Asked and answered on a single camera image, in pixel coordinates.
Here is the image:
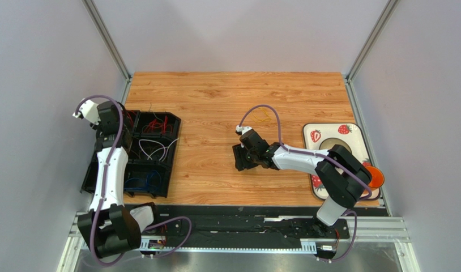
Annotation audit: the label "yellow wire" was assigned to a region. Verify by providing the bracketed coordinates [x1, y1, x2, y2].
[251, 108, 273, 124]

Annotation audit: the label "white wire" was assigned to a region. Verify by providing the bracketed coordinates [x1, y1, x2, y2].
[138, 138, 180, 162]

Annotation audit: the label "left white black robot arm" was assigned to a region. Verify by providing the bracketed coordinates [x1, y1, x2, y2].
[73, 97, 155, 262]

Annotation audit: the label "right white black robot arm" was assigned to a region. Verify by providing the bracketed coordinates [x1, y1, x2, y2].
[232, 126, 372, 227]

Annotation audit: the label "black compartment organizer tray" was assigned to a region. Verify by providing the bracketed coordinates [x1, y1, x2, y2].
[80, 109, 181, 198]

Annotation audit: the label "strawberry pattern white tray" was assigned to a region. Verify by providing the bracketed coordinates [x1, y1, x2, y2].
[302, 122, 381, 201]

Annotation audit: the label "beige ceramic bowl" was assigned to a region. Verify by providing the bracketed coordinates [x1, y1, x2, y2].
[319, 138, 345, 150]

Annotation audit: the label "orange plastic cup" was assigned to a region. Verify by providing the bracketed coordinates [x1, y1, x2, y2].
[365, 165, 385, 189]

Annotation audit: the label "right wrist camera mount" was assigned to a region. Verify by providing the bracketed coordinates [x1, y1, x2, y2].
[235, 125, 253, 135]

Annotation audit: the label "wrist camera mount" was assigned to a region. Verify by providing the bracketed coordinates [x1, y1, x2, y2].
[235, 125, 253, 135]
[72, 100, 101, 125]

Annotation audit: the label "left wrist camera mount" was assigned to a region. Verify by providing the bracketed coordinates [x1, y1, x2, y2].
[72, 100, 101, 125]

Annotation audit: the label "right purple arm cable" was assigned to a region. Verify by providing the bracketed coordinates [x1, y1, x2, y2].
[238, 104, 373, 264]

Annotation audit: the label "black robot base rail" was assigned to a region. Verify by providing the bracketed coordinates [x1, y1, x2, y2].
[140, 203, 350, 250]

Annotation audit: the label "white slotted cable duct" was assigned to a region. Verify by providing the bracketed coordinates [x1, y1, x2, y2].
[139, 236, 318, 254]

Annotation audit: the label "left aluminium frame post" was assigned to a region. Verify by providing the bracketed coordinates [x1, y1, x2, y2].
[82, 0, 132, 82]

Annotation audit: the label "aluminium frame post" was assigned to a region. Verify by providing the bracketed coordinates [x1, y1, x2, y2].
[82, 0, 132, 82]
[346, 0, 400, 82]

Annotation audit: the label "right aluminium frame post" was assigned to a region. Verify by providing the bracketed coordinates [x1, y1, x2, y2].
[346, 0, 400, 82]

